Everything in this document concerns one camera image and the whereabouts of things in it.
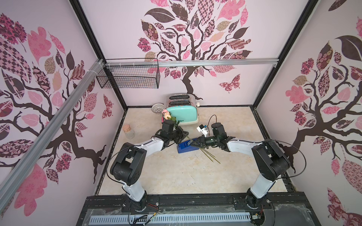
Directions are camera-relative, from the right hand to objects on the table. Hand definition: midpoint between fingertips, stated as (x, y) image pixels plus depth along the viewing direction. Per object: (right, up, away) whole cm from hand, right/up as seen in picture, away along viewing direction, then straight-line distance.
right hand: (191, 144), depth 84 cm
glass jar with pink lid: (-43, +5, +12) cm, 45 cm away
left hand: (-1, +6, +6) cm, 8 cm away
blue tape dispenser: (-3, -3, +8) cm, 10 cm away
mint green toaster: (-5, +24, +14) cm, 28 cm away
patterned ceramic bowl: (-27, +25, +34) cm, 50 cm away
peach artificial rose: (-15, +17, +4) cm, 23 cm away
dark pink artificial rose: (-9, +13, +9) cm, 18 cm away
